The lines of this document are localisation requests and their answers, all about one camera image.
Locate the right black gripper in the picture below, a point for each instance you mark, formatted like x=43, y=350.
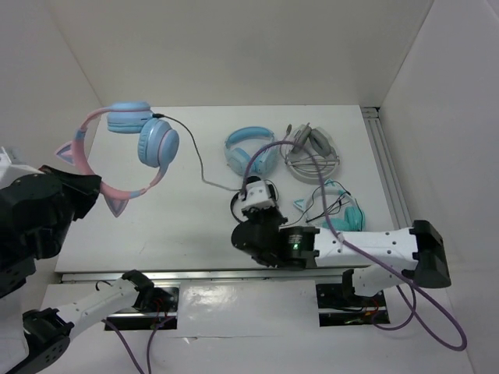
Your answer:
x=250, y=214

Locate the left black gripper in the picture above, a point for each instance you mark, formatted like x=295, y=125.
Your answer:
x=88, y=186

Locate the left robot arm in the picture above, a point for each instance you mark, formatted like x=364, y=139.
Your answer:
x=37, y=209

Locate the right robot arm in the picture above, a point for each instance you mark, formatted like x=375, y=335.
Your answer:
x=372, y=261

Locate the black on-ear headphones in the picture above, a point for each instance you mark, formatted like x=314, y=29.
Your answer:
x=235, y=205

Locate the teal white cat-ear headphones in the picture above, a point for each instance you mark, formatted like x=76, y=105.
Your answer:
x=343, y=208

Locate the light blue headphones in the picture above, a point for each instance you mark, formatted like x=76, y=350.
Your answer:
x=241, y=145

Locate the grey white gaming headset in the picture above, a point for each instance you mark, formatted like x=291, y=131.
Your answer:
x=312, y=150

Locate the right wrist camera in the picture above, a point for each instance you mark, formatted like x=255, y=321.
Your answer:
x=257, y=195

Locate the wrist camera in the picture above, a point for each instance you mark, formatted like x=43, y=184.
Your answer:
x=257, y=195
x=9, y=157

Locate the aluminium rail front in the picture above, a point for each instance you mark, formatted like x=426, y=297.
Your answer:
x=211, y=275

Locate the aluminium rail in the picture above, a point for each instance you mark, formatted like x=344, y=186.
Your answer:
x=211, y=275
x=397, y=206

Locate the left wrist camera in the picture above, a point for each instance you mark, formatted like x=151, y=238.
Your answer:
x=9, y=157

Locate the aluminium rail right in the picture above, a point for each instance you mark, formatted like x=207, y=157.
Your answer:
x=397, y=206

